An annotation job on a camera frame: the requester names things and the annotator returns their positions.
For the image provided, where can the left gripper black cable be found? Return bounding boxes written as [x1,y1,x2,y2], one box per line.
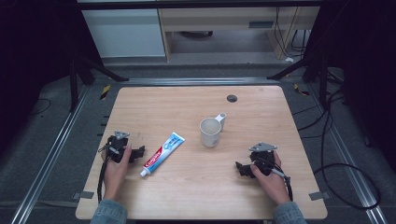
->
[96,145,112,203]

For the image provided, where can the grey tape piece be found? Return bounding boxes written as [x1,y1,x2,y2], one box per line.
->
[308,190,331,202]
[72,190,95,201]

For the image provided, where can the black hanging desk cables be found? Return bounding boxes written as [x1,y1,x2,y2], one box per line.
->
[273,6,309,59]

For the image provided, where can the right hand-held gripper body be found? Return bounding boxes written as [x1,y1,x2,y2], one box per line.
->
[247,141,278,177]

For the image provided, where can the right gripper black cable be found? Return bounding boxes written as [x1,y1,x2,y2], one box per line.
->
[270,167,294,202]

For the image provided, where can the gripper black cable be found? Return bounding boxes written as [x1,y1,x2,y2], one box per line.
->
[96,145,112,203]
[270,167,294,202]

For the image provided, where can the black metal stand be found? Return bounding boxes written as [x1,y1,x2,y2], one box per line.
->
[68,50,130,112]
[266,50,332,108]

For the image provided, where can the toothpaste tube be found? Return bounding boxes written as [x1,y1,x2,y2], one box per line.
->
[138,132,186,178]

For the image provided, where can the thin black floor cable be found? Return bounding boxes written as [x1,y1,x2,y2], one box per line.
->
[30,97,52,117]

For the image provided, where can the yellow black tape strip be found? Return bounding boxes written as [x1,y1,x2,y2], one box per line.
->
[293,83,311,97]
[99,84,112,101]

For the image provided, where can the white cup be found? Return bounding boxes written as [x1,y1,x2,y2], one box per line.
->
[199,112,227,148]

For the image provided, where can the metal floor rail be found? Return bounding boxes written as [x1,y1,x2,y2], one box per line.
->
[306,84,389,224]
[9,86,91,224]

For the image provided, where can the person's right hand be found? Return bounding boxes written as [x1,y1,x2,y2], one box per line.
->
[249,150,291,207]

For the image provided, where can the white cabinet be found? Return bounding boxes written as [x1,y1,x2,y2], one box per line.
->
[80,7,166,59]

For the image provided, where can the looped black floor cable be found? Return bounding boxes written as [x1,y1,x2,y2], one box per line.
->
[313,89,382,211]

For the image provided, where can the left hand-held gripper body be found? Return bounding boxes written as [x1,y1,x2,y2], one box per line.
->
[105,130,131,163]

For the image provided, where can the person's left hand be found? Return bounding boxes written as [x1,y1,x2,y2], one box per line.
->
[102,144,134,203]

